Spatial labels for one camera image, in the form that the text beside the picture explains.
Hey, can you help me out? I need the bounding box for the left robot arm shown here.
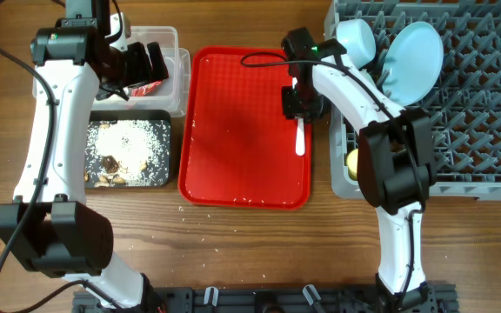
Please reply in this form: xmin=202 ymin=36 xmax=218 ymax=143
xmin=0 ymin=1 xmax=167 ymax=312

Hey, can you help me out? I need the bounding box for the yellow plastic cup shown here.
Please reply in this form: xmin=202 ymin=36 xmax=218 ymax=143
xmin=345 ymin=149 xmax=358 ymax=181

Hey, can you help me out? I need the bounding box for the red snack wrapper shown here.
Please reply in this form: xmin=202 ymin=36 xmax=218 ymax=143
xmin=130 ymin=81 xmax=162 ymax=97

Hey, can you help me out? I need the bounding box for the red serving tray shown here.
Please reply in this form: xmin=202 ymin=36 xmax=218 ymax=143
xmin=177 ymin=46 xmax=312 ymax=210

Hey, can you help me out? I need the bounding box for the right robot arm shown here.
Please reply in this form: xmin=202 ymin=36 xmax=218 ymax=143
xmin=281 ymin=28 xmax=436 ymax=311

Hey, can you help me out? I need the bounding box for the right black cable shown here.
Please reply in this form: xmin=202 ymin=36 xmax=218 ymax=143
xmin=239 ymin=51 xmax=425 ymax=301

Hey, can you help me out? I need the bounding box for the clear plastic bin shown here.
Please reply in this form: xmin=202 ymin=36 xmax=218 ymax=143
xmin=32 ymin=26 xmax=191 ymax=117

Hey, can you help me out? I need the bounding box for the food scraps and rice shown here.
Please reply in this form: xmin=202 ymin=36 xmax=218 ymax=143
xmin=83 ymin=119 xmax=170 ymax=189

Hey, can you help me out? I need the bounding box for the left black cable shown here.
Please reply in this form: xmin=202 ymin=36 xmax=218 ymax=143
xmin=0 ymin=0 xmax=121 ymax=313

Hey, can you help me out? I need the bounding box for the white plastic fork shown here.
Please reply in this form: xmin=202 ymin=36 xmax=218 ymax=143
xmin=295 ymin=118 xmax=306 ymax=157

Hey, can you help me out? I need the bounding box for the large light blue plate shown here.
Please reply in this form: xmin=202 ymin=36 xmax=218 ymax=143
xmin=382 ymin=22 xmax=444 ymax=106

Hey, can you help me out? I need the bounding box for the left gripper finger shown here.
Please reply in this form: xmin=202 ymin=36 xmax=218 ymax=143
xmin=147 ymin=42 xmax=169 ymax=81
xmin=126 ymin=42 xmax=152 ymax=87

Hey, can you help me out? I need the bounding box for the black cable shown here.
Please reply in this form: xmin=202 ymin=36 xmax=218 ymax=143
xmin=239 ymin=51 xmax=425 ymax=301
xmin=0 ymin=0 xmax=121 ymax=313

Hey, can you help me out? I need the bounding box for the light blue bowl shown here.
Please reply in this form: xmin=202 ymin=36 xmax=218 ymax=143
xmin=336 ymin=19 xmax=376 ymax=68

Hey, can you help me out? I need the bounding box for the grey dishwasher rack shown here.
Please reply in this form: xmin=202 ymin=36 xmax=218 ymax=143
xmin=324 ymin=1 xmax=501 ymax=201

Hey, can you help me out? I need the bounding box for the black plastic tray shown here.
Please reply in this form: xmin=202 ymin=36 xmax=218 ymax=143
xmin=83 ymin=109 xmax=172 ymax=189

